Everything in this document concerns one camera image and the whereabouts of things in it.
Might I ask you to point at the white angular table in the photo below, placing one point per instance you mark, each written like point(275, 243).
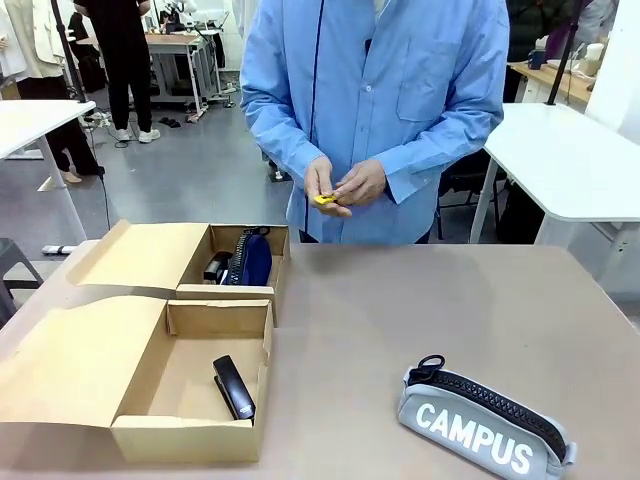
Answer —
point(565, 160)

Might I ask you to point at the person's left hand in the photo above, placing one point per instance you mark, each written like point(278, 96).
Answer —
point(367, 182)

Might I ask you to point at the yellow black utility knife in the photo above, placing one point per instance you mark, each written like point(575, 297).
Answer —
point(325, 200)

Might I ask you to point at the large open cardboard box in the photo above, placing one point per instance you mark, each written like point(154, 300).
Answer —
point(190, 360)

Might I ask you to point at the person with beige shoes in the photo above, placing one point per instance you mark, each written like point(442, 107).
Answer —
point(65, 140)

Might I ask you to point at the navy Campus pencil case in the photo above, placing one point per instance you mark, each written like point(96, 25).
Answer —
point(252, 262)

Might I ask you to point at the small open cardboard box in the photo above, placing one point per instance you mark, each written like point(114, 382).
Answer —
point(150, 255)

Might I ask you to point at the black stapler with white print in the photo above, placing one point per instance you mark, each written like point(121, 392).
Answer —
point(235, 390)

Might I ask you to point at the person in dark jacket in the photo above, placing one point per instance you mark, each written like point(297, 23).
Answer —
point(535, 25)

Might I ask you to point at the wooden background table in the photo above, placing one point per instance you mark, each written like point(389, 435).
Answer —
point(560, 82)

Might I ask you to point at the grey Campus pencil case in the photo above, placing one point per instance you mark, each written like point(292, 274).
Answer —
point(475, 435)

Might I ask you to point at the person in black clothes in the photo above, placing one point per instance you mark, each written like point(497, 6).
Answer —
point(125, 55)

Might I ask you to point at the person's left forearm blue sleeve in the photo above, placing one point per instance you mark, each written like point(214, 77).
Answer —
point(440, 145)

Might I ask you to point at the person's right hand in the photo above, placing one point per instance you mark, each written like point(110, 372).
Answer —
point(320, 180)

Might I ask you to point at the person in blue shirt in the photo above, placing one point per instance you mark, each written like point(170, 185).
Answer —
point(360, 100)

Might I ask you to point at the black lamp pole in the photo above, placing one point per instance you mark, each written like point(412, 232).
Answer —
point(565, 55)

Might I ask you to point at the white cylinder container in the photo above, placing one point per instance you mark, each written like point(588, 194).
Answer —
point(595, 57)

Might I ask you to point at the person's right forearm blue sleeve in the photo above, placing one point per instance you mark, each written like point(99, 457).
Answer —
point(285, 135)

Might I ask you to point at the black office chair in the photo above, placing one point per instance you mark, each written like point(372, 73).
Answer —
point(465, 185)

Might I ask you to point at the plain black stapler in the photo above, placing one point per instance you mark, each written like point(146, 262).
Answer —
point(217, 270)

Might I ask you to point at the white side table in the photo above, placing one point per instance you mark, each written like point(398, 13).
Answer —
point(35, 122)

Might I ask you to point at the grey metal workbench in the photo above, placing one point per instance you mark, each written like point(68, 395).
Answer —
point(182, 60)

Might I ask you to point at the navy mug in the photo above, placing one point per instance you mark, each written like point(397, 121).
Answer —
point(537, 60)

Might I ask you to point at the black tripod pole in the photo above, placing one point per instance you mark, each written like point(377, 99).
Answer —
point(70, 60)

